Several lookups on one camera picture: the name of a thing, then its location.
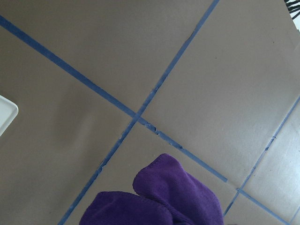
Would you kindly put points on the purple towel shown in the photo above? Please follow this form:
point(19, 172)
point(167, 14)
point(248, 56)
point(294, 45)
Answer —
point(165, 194)

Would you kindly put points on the white towel rack base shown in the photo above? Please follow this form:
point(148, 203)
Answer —
point(8, 112)

